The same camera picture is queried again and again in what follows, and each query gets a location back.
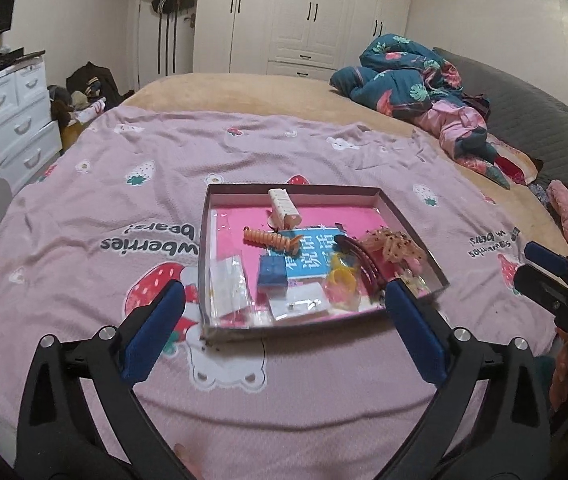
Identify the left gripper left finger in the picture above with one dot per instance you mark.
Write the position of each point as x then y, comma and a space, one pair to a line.
57, 437

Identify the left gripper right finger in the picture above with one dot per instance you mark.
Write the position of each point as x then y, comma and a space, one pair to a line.
487, 418

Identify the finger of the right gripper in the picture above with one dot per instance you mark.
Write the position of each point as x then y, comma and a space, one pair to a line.
546, 259
544, 290

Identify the beige dotted mesh bow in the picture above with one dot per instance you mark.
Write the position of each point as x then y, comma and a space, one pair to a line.
395, 247

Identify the maroon banana hair clip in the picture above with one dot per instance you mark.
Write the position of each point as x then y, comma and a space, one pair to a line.
372, 277

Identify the blue square eraser block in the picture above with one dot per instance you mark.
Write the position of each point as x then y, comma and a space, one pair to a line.
272, 273

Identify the white hair claw clip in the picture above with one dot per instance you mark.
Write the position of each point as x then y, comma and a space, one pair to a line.
284, 215

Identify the grey headboard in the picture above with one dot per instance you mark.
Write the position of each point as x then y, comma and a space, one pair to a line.
521, 115

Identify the pink pajama clothes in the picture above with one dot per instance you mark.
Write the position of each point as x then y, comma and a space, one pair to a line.
460, 130

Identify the clear plastic bag card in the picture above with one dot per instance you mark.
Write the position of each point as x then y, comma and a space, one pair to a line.
229, 290

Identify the pink strawberry blanket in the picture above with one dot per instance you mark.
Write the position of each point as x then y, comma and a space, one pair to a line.
119, 215

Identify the pink book in tray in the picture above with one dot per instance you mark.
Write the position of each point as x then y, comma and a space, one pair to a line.
311, 256

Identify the teal floral quilt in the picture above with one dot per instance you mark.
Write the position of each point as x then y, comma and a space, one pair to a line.
399, 78

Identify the dark cardboard box tray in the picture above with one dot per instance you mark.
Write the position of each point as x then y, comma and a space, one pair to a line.
425, 285

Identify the tan bed sheet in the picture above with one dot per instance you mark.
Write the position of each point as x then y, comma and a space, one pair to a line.
316, 100

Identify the white drawer cabinet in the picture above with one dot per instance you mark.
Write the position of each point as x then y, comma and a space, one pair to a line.
29, 137

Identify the pile of dark clothes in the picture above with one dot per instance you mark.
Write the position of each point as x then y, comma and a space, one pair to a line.
89, 84

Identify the white wardrobe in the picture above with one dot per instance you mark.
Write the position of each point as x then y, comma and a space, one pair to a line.
299, 38

